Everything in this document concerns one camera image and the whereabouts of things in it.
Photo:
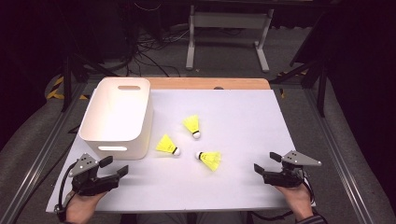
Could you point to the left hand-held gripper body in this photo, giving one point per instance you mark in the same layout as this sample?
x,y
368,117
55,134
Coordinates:
x,y
93,183

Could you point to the black tripod stand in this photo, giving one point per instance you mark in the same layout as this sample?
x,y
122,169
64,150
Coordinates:
x,y
67,84
320,90

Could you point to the person's right hand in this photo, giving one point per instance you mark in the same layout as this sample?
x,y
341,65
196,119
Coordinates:
x,y
295,199

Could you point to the aluminium frame rail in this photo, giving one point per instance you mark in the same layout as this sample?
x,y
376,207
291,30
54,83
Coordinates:
x,y
336,149
40,155

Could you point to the white plastic storage bin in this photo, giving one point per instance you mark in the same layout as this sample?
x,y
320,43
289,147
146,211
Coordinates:
x,y
116,115

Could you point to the white metal desk frame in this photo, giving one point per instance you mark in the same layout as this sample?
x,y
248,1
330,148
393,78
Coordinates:
x,y
230,20

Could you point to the person's left hand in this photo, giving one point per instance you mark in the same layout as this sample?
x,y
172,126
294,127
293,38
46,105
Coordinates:
x,y
81,208

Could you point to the yellow shuttlecock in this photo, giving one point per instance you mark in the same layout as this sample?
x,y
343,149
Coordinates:
x,y
211,159
166,144
192,123

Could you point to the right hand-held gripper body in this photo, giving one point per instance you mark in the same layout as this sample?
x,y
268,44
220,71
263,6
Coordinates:
x,y
286,177

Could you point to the wooden table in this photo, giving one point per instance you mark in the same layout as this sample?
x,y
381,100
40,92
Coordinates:
x,y
202,83

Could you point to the white table board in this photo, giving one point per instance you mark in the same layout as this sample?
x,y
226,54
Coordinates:
x,y
233,124

